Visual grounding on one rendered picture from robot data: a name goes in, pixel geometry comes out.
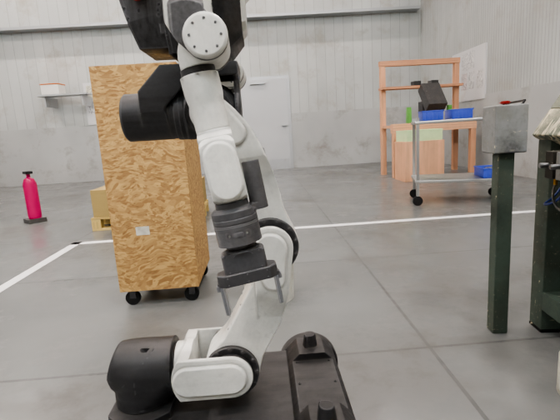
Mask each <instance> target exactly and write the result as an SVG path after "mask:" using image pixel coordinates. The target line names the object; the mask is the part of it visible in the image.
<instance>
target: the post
mask: <svg viewBox="0 0 560 420"><path fill-rule="evenodd" d="M514 154H515V153H499V154H492V193H491V219H490V245H489V271H488V297H487V328H488V329H489V330H490V331H491V332H492V333H507V332H508V294H509V274H510V254H511V234H512V214H513V174H514Z"/></svg>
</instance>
